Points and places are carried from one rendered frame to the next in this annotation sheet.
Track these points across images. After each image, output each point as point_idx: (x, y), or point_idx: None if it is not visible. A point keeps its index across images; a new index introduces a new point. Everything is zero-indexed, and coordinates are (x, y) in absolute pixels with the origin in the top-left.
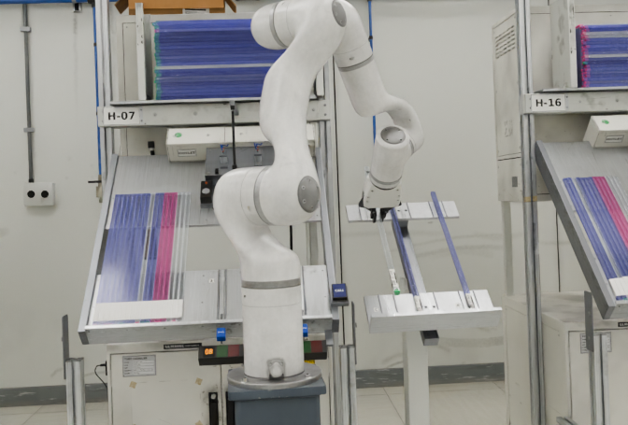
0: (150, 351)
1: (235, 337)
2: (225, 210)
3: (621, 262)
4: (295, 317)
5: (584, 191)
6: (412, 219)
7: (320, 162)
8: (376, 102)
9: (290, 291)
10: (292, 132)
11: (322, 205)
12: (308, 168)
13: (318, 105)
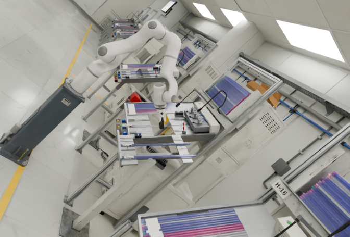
0: None
1: (144, 149)
2: None
3: (170, 225)
4: (82, 76)
5: (226, 216)
6: (177, 150)
7: (205, 134)
8: (161, 70)
9: (86, 70)
10: (120, 42)
11: (182, 134)
12: (109, 48)
13: (226, 121)
